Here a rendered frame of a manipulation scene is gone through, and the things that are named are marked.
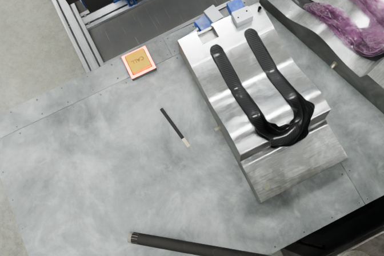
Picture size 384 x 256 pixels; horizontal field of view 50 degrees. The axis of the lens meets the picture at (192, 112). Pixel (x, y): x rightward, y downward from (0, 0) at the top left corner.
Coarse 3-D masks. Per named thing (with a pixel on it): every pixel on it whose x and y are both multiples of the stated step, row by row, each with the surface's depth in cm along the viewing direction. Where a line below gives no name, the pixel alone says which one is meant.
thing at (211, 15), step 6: (210, 6) 122; (204, 12) 122; (210, 12) 121; (216, 12) 121; (198, 18) 122; (204, 18) 122; (210, 18) 121; (216, 18) 121; (222, 18) 122; (198, 24) 122; (204, 24) 122; (210, 24) 122; (192, 30) 123; (198, 30) 123
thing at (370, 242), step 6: (372, 234) 112; (378, 234) 110; (360, 240) 113; (366, 240) 110; (372, 240) 110; (378, 240) 110; (348, 246) 112; (354, 246) 110; (360, 246) 109; (366, 246) 109; (372, 246) 109; (378, 246) 109; (336, 252) 113; (342, 252) 110; (366, 252) 109; (372, 252) 109; (378, 252) 109
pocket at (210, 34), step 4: (208, 28) 118; (212, 28) 118; (200, 32) 118; (204, 32) 118; (208, 32) 119; (212, 32) 119; (216, 32) 116; (200, 36) 119; (204, 36) 118; (208, 36) 118; (212, 36) 118; (216, 36) 118; (200, 40) 118; (204, 40) 118; (208, 40) 118
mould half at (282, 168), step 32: (224, 32) 116; (192, 64) 114; (256, 64) 113; (288, 64) 113; (224, 96) 111; (256, 96) 109; (320, 96) 105; (224, 128) 108; (320, 128) 110; (256, 160) 109; (288, 160) 109; (320, 160) 108; (256, 192) 107
